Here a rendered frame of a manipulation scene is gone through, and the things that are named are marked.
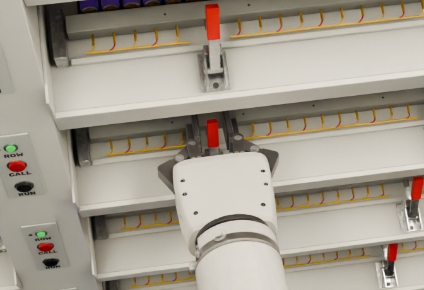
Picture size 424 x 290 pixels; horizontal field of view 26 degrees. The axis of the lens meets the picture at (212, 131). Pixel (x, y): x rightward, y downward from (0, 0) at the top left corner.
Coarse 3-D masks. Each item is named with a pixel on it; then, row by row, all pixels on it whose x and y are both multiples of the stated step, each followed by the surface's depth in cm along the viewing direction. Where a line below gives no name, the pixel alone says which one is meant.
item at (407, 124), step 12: (420, 120) 108; (324, 132) 107; (336, 132) 107; (348, 132) 107; (360, 132) 107; (264, 144) 107; (120, 156) 105; (132, 156) 105; (144, 156) 105; (156, 156) 105; (168, 156) 106
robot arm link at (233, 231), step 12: (216, 228) 87; (228, 228) 86; (240, 228) 86; (252, 228) 86; (264, 228) 87; (204, 240) 87; (216, 240) 86; (228, 240) 85; (264, 240) 86; (276, 240) 89; (204, 252) 86; (192, 264) 89
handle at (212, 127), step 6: (210, 120) 99; (216, 120) 99; (210, 126) 99; (216, 126) 99; (210, 132) 100; (216, 132) 100; (210, 138) 100; (216, 138) 100; (210, 144) 101; (216, 144) 101; (210, 150) 102; (216, 150) 102
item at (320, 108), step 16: (352, 96) 106; (368, 96) 106; (384, 96) 106; (400, 96) 107; (416, 96) 107; (240, 112) 105; (256, 112) 105; (272, 112) 105; (288, 112) 106; (304, 112) 106; (320, 112) 106; (336, 112) 107; (352, 112) 108; (96, 128) 104; (112, 128) 104; (128, 128) 104; (144, 128) 104; (160, 128) 104; (176, 128) 104; (288, 128) 106; (304, 128) 107; (320, 128) 107; (336, 128) 107; (128, 144) 105
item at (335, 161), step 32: (256, 128) 107; (352, 128) 108; (416, 128) 108; (160, 160) 106; (288, 160) 107; (320, 160) 107; (352, 160) 107; (384, 160) 107; (416, 160) 107; (96, 192) 105; (128, 192) 105; (160, 192) 105
